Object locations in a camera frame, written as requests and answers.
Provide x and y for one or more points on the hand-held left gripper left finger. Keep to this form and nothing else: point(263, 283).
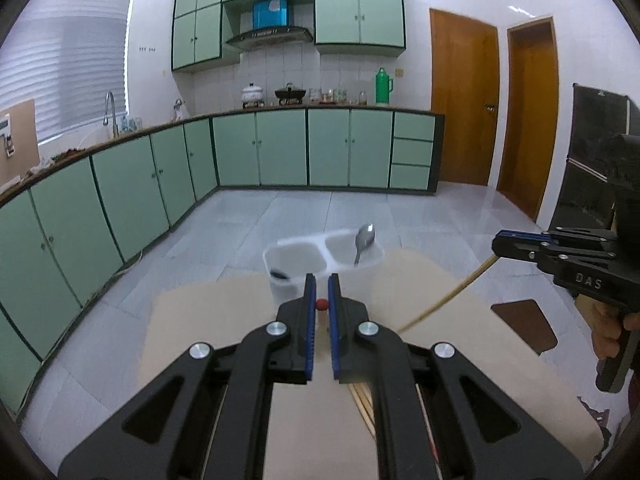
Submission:
point(310, 340)

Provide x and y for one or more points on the wooden board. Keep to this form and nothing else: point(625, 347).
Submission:
point(25, 130)

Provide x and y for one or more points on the white two-compartment utensil holder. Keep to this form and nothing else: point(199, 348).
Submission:
point(300, 260)

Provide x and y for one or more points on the brown stool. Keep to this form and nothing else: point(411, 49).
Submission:
point(525, 325)

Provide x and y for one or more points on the wooden door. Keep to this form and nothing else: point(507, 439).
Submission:
point(460, 110)
point(530, 110)

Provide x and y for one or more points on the black panel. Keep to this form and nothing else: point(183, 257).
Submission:
point(590, 125)

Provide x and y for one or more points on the clear plastic bottle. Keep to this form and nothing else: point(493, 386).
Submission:
point(131, 124)

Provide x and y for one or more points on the green lower cabinets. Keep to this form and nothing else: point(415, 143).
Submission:
point(280, 150)

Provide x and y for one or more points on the white wall device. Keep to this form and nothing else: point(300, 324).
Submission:
point(7, 135)

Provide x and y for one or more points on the white window blind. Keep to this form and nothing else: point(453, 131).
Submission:
point(65, 60)

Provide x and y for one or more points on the black wok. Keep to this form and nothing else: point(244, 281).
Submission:
point(290, 94)

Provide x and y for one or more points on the dark cloth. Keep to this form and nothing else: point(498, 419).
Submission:
point(72, 154)

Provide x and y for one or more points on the white pot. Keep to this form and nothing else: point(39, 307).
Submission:
point(252, 94)

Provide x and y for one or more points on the person's right hand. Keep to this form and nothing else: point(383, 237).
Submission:
point(604, 332)

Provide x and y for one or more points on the red-tipped wooden chopstick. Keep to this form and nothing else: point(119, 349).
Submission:
point(323, 310)

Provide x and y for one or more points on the green upper cabinets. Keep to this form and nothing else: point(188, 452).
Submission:
point(340, 15)

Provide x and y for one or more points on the metal spoon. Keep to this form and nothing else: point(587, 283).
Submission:
point(365, 235)

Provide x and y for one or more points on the green thermos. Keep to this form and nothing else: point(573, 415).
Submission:
point(383, 87)

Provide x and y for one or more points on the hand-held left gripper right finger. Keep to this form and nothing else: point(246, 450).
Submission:
point(334, 340)

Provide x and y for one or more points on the glass jar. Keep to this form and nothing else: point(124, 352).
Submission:
point(362, 97)
point(340, 95)
point(314, 96)

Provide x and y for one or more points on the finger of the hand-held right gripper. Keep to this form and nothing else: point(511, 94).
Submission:
point(580, 236)
point(515, 248)

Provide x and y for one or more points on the green cabinets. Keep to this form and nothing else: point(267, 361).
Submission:
point(280, 150)
point(340, 15)

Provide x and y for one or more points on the light wooden chopstick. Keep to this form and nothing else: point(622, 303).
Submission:
point(357, 396)
point(369, 412)
point(450, 294)

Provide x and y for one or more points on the blue-film hood chimney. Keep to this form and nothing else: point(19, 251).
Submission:
point(270, 14)

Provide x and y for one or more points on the black range hood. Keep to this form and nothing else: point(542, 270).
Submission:
point(270, 36)

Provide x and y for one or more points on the metal faucet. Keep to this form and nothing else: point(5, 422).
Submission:
point(108, 105)

